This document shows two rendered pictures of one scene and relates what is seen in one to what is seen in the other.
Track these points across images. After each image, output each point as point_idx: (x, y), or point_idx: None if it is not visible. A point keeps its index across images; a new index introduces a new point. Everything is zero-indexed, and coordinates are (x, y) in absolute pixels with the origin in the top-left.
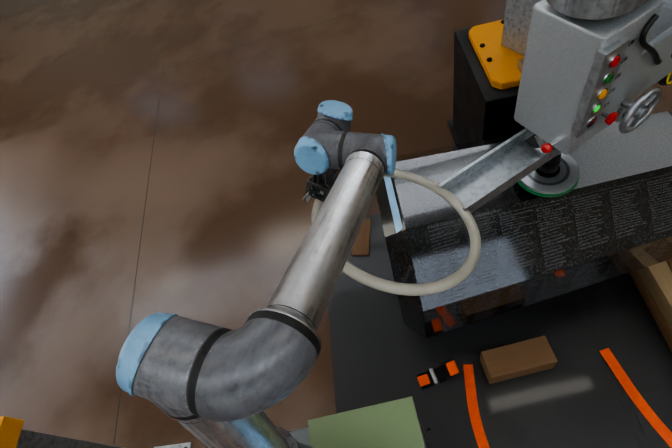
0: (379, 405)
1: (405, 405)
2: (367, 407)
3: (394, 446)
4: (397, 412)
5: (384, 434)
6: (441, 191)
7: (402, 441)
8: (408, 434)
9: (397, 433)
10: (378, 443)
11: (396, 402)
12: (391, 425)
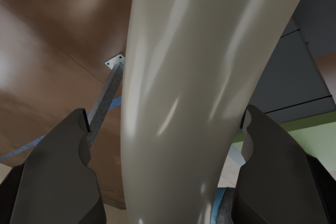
0: (303, 129)
1: (335, 125)
2: (289, 132)
3: (318, 145)
4: (324, 130)
5: (308, 141)
6: None
7: (327, 142)
8: (335, 139)
9: (322, 139)
10: (302, 145)
11: (323, 125)
12: (316, 137)
